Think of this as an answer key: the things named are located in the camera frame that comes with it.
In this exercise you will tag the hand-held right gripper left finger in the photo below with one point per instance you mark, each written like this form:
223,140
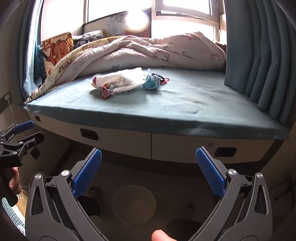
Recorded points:
89,169

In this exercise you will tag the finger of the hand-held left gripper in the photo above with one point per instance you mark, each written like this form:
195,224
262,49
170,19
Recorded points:
32,140
23,126

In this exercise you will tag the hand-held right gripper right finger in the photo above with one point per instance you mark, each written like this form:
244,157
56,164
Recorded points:
209,170

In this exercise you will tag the beige round bin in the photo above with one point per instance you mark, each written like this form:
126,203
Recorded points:
134,208

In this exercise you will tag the red snack wrapper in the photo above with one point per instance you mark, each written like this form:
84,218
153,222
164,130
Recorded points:
106,93

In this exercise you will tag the white paper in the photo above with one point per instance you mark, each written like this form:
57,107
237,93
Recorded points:
122,80

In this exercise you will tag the red knot ornament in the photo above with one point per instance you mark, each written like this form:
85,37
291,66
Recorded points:
164,80

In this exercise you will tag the blue wrapper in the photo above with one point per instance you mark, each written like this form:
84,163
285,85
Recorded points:
150,83

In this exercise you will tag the person's left hand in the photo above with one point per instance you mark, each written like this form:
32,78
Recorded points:
15,183

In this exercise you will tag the person's right hand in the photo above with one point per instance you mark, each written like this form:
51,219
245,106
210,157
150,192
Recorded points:
160,236

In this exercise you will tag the beige bed drawer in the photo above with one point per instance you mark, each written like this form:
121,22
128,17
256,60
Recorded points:
185,148
46,124
120,141

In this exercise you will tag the black slipper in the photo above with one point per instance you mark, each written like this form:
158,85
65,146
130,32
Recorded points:
90,206
185,226

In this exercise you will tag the cardboard box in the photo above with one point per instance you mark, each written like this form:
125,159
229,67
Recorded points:
22,199

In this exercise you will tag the plaid cloth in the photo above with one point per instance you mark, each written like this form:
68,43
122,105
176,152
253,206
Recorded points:
12,215

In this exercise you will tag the blue pleated curtain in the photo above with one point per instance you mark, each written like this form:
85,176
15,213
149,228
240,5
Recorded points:
254,58
27,46

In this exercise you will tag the cartoon bear pillow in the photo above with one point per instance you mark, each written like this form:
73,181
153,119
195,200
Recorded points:
57,51

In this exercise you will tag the dark clothing pile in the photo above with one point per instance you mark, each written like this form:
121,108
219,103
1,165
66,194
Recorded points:
81,40

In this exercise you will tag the cartoon print quilt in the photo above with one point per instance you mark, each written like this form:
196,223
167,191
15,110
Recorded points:
138,53

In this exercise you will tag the grey window frame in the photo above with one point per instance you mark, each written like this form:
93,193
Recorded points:
159,12

